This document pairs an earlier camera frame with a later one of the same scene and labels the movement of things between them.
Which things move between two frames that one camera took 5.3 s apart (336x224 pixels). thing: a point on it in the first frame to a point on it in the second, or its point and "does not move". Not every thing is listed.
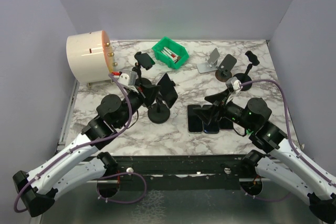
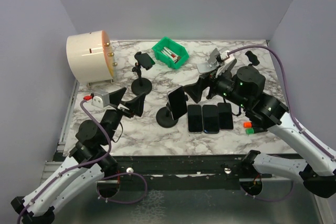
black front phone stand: (158, 113) to (164, 117)
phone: (168, 90) to (177, 102)
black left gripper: (147, 93) to (136, 104)
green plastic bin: (170, 52) does not move
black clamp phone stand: (147, 62) does not move
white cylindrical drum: (90, 56) does not move
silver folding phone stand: (211, 64) does not move
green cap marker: (248, 132) does not move
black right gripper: (219, 101) to (195, 90)
